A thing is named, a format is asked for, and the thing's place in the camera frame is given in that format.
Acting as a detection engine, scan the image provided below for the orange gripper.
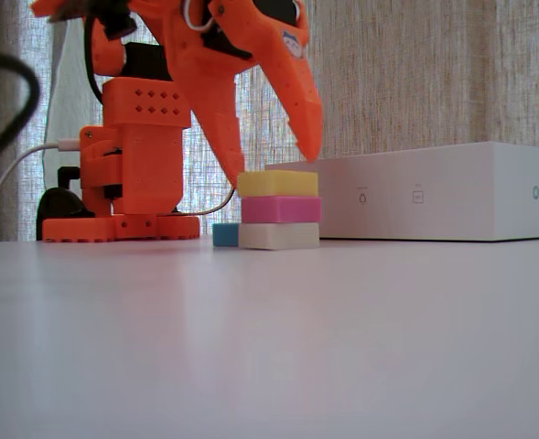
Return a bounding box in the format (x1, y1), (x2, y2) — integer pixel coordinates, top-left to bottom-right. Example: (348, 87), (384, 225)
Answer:
(130, 0), (324, 183)

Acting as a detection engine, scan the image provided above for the yellow foam cuboid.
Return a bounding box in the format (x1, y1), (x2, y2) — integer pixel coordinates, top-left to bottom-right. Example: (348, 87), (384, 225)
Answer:
(237, 170), (319, 198)

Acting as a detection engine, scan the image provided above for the orange robot base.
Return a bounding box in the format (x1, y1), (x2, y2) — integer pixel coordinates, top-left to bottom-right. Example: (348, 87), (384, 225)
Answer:
(42, 123), (201, 242)

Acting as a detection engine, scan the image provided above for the pink foam cuboid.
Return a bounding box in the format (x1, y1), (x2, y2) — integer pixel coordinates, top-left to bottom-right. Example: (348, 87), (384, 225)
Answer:
(241, 196), (323, 225)

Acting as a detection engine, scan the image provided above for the white foam cuboid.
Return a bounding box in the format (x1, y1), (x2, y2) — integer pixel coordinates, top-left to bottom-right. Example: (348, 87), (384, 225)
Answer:
(237, 222), (321, 252)

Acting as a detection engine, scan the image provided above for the blue foam cuboid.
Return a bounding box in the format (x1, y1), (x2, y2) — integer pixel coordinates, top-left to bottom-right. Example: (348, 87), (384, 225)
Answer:
(211, 222), (241, 249)

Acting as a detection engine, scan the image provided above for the beige woven curtain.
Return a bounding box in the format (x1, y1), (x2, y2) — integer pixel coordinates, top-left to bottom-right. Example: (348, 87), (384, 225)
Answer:
(0, 0), (539, 241)

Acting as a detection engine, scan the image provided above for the white hanging cloth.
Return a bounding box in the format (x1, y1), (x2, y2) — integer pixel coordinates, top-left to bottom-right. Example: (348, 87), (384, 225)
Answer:
(42, 17), (108, 188)

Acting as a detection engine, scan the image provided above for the black table clamp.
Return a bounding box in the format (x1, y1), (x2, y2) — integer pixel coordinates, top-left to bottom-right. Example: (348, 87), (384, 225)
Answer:
(35, 166), (97, 241)

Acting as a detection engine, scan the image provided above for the thin white cable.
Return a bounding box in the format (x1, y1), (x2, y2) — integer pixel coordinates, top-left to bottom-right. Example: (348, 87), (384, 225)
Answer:
(177, 185), (240, 217)

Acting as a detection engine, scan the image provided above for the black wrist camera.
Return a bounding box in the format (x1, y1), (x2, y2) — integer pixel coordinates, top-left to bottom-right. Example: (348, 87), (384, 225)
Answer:
(85, 0), (138, 42)

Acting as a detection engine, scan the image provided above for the black camera cable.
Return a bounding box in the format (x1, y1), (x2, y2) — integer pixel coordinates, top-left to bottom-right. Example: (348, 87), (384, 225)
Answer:
(83, 17), (108, 105)

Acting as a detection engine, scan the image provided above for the white usb cable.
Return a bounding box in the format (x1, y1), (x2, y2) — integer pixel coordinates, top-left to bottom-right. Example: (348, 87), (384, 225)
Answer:
(0, 139), (83, 241)

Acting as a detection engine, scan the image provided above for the thick black cable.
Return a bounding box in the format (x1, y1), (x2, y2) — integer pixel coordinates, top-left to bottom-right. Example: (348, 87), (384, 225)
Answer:
(0, 51), (42, 175)

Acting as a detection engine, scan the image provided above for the orange camera mount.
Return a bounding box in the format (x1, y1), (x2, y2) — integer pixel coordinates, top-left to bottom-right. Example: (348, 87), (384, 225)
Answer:
(29, 0), (96, 22)

